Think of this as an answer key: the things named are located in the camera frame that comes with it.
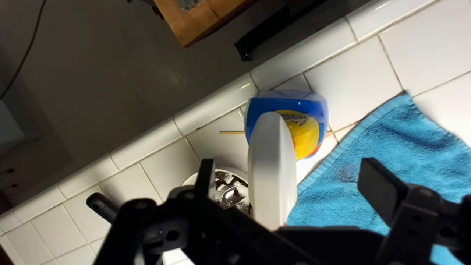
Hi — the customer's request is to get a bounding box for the grey bowl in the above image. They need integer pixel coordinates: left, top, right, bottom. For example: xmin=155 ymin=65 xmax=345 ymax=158
xmin=183 ymin=170 xmax=252 ymax=215

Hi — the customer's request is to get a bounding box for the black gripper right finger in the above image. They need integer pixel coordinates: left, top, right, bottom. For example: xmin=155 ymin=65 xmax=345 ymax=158
xmin=358 ymin=158 xmax=408 ymax=225

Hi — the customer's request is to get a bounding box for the blue cloth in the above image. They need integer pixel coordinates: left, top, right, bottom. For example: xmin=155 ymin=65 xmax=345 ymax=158
xmin=286 ymin=91 xmax=471 ymax=265

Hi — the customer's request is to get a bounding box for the blue spray bottle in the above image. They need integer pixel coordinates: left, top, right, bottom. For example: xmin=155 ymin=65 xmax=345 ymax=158
xmin=245 ymin=90 xmax=328 ymax=230

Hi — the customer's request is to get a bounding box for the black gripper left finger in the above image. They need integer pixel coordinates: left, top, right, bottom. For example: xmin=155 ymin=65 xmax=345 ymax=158
xmin=194 ymin=159 xmax=215 ymax=196

